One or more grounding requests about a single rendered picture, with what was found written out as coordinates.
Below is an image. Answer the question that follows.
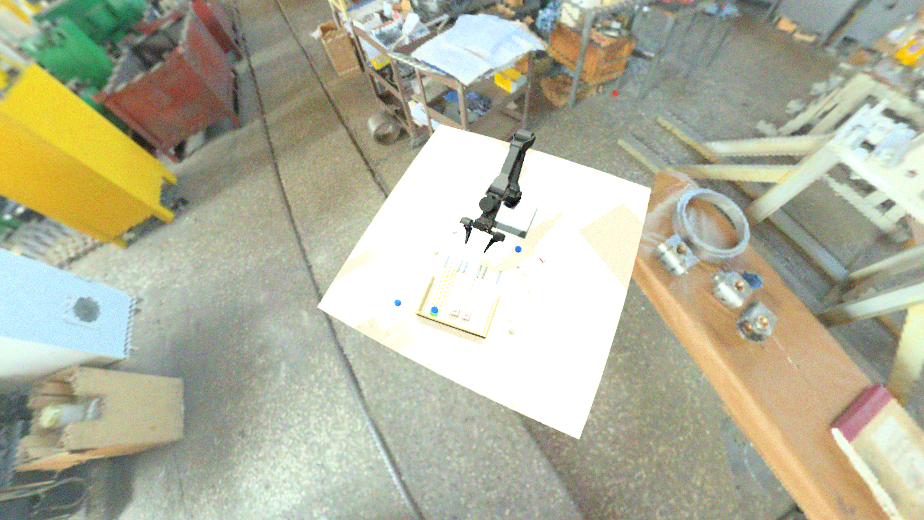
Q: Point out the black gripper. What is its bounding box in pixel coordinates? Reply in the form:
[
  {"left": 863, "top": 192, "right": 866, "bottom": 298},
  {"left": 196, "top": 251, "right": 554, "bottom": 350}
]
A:
[{"left": 460, "top": 211, "right": 506, "bottom": 253}]

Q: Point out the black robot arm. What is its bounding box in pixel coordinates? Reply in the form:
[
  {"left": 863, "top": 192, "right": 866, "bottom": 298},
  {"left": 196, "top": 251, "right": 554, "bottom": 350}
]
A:
[{"left": 473, "top": 128, "right": 536, "bottom": 232}]

